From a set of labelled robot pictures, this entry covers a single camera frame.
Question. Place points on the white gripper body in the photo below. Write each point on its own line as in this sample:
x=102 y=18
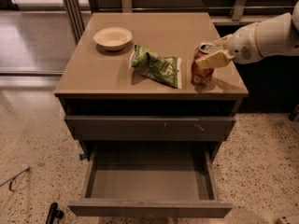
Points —
x=243 y=45

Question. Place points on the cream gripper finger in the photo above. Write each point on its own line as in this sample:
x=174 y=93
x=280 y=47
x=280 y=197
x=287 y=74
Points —
x=222 y=42
x=215 y=59

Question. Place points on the red coke can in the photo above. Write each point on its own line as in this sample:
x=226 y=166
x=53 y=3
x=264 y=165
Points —
x=200 y=75

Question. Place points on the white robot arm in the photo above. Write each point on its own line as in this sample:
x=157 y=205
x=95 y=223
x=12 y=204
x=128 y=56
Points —
x=276 y=36

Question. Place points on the grey drawer cabinet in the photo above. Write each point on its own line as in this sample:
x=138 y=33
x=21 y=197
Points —
x=101 y=83

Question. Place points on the green chip bag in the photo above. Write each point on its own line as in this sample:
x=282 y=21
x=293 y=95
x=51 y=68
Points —
x=150 y=64

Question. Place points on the white paper bowl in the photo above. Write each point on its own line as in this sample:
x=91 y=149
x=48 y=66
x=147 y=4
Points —
x=113 y=38

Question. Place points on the black object on floor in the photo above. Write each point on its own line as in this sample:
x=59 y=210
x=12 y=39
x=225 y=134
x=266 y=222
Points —
x=53 y=213

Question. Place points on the metal railing frame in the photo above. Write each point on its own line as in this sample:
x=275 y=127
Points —
x=222 y=12

